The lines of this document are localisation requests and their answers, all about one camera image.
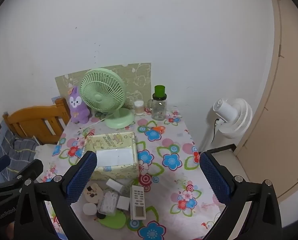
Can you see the cotton swab jar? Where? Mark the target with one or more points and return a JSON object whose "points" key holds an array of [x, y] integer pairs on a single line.
{"points": [[139, 108]]}

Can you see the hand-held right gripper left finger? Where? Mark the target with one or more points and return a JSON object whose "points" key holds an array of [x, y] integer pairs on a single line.
{"points": [[81, 177]]}

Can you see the beige bear-shaped mirror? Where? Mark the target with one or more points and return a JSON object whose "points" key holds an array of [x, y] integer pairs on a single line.
{"points": [[94, 193]]}

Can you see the grey plaid blanket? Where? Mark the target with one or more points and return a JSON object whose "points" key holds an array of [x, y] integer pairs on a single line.
{"points": [[21, 150]]}

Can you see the yellow printed storage box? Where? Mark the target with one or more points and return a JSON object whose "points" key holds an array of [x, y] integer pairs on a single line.
{"points": [[114, 172]]}

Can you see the beige door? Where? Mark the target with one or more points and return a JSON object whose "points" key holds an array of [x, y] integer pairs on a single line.
{"points": [[284, 130]]}

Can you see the glass mug jar green lid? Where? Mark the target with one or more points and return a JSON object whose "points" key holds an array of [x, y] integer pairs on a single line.
{"points": [[159, 110]]}

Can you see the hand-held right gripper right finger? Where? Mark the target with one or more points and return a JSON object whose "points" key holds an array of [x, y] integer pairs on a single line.
{"points": [[214, 180]]}

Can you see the small white box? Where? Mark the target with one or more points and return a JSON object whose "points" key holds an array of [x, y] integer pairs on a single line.
{"points": [[123, 202]]}

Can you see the green desk fan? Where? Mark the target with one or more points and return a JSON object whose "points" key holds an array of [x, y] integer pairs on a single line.
{"points": [[101, 97]]}

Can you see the green heart shaped pad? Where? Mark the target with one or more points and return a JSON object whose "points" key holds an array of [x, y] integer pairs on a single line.
{"points": [[114, 220]]}

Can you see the purple plush toy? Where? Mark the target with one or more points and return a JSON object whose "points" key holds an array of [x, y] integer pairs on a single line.
{"points": [[77, 107]]}

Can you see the white round pad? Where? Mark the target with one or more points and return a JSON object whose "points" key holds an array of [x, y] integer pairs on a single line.
{"points": [[89, 208]]}

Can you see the printed cardboard panel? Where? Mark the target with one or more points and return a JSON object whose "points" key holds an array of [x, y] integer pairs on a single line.
{"points": [[139, 80]]}

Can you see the white floor fan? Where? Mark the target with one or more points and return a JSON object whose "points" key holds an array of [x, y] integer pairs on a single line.
{"points": [[236, 120]]}

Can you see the long white box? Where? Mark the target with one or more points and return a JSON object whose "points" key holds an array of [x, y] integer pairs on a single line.
{"points": [[114, 185]]}

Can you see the wooden chair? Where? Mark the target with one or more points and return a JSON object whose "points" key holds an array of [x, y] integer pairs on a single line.
{"points": [[33, 120]]}

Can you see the white remote control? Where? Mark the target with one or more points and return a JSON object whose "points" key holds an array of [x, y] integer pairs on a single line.
{"points": [[137, 200]]}

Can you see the orange scissors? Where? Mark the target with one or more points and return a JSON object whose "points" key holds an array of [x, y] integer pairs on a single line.
{"points": [[159, 129]]}

